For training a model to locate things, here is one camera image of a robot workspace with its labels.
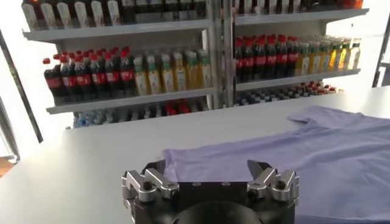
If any yellow juice bottle white cap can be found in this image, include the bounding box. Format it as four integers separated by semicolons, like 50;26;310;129
307;41;319;75
197;49;213;89
348;38;363;71
147;55;162;95
160;54;176;94
328;40;339;73
172;52;187;92
185;51;200;91
337;38;351;72
317;41;330;74
296;42;309;77

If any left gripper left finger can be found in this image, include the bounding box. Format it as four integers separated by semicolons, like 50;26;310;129
121;159;180;203

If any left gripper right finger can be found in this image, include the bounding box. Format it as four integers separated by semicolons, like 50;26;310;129
246;159;301;203

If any purple t-shirt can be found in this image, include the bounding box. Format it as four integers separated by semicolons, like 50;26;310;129
163;105;390;224

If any grey slanted window post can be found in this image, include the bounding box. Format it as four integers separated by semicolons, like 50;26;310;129
0;97;21;162

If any open cardboard box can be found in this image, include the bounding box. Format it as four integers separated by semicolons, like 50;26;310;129
0;157;15;178

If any grey metal bottle shelf unit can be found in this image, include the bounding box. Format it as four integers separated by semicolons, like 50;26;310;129
21;0;224;129
224;0;371;107

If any dark slanted window post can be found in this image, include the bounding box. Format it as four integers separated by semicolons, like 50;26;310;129
371;21;390;89
0;29;44;144

